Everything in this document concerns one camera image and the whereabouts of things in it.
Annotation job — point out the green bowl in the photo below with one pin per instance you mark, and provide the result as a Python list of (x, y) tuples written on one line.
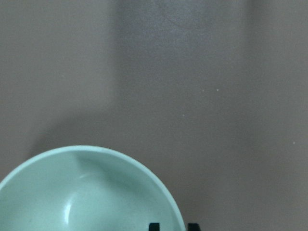
[(85, 188)]

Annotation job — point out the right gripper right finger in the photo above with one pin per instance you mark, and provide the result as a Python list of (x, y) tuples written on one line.
[(193, 227)]

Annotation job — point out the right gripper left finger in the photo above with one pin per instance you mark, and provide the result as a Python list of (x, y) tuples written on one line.
[(154, 227)]

